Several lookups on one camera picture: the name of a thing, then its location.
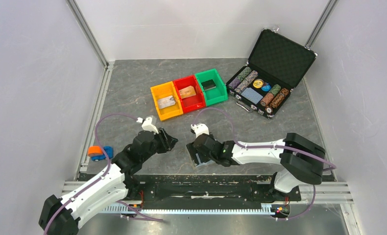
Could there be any purple poker chip row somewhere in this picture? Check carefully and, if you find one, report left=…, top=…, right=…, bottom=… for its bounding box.
left=228, top=70, right=258, bottom=94

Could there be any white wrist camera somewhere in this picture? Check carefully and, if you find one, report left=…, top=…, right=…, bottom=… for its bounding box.
left=136, top=116, right=159, bottom=134
left=191, top=123, right=210, bottom=138

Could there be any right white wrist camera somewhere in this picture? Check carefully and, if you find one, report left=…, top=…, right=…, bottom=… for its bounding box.
left=191, top=123, right=210, bottom=138

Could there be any aluminium frame post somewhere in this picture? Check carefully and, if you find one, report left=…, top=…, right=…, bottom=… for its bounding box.
left=305, top=0, right=339, bottom=49
left=66, top=0, right=109, bottom=68

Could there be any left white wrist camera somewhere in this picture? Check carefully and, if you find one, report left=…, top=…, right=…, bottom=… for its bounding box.
left=136, top=116, right=159, bottom=134

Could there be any green plastic bin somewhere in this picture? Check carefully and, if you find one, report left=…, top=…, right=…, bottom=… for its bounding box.
left=195, top=69, right=228, bottom=107

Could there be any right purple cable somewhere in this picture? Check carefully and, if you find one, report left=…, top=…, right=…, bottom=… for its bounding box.
left=192, top=107, right=338, bottom=221

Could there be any red plastic bin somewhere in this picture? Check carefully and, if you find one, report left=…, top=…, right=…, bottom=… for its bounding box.
left=173, top=75, right=206, bottom=114

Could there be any left aluminium frame post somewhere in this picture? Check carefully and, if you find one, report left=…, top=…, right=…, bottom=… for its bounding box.
left=66, top=0, right=109, bottom=68

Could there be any green poker chip row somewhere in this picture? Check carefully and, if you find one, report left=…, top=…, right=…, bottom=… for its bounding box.
left=237, top=67, right=252, bottom=82

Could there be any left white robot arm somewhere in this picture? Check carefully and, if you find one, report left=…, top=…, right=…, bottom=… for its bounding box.
left=38, top=128, right=178, bottom=235

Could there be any silver card in yellow bin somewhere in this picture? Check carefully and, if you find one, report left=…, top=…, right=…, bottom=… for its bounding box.
left=158, top=95, right=176, bottom=105

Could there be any brown poker chip row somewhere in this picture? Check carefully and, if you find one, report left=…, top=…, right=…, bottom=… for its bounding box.
left=260, top=84, right=290, bottom=108

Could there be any blue playing card deck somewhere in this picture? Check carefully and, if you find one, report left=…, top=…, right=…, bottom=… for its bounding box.
left=241, top=88, right=263, bottom=104

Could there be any yellow dealer button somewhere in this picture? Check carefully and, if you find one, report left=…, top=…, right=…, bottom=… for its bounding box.
left=252, top=79, right=265, bottom=89

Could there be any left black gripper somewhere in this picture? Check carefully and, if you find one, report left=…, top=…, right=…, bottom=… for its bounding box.
left=141, top=127, right=178, bottom=162

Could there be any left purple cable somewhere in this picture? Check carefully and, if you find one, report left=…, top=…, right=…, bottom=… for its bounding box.
left=43, top=113, right=164, bottom=235

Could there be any black poker chip case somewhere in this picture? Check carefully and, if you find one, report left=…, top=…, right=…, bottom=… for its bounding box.
left=226, top=28, right=317, bottom=119

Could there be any white credit card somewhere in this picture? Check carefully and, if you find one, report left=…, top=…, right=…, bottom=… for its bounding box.
left=158, top=97, right=176, bottom=110

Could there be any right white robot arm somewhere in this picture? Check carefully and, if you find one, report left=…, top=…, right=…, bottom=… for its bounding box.
left=187, top=133, right=326, bottom=200

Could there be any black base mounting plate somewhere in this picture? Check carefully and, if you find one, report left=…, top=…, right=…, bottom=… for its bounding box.
left=122, top=175, right=302, bottom=210

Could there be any orange blue toy car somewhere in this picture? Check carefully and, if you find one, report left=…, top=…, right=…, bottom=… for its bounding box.
left=87, top=146, right=114, bottom=162

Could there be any purple cable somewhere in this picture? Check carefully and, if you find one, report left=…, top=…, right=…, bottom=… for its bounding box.
left=192, top=107, right=338, bottom=221
left=43, top=113, right=164, bottom=235

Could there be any blue dealer button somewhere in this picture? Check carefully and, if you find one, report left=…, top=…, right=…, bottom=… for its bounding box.
left=261, top=83, right=271, bottom=92

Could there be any right aluminium frame post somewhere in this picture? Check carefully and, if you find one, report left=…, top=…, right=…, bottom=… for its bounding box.
left=305, top=0, right=339, bottom=49

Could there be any yellow plastic bin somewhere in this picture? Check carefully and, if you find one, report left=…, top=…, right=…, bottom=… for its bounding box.
left=150, top=81, right=183, bottom=121

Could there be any grey card holder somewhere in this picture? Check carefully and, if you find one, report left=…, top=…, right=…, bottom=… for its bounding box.
left=195, top=153, right=214, bottom=167

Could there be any tan card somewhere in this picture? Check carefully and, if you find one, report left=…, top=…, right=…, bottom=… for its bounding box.
left=178, top=86, right=196, bottom=99

